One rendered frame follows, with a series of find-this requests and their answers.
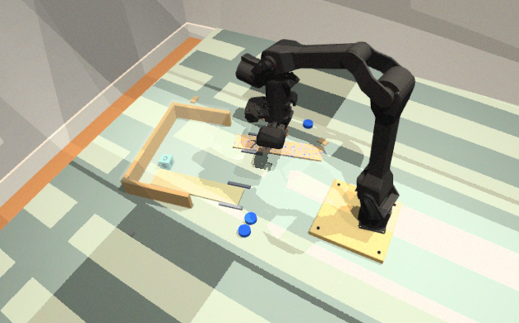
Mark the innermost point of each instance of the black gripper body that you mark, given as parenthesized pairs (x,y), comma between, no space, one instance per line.
(273,136)

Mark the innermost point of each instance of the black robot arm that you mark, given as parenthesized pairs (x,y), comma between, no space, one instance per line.
(388,97)

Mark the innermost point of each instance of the blue cylinder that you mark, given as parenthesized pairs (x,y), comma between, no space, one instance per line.
(244,230)
(308,123)
(250,218)

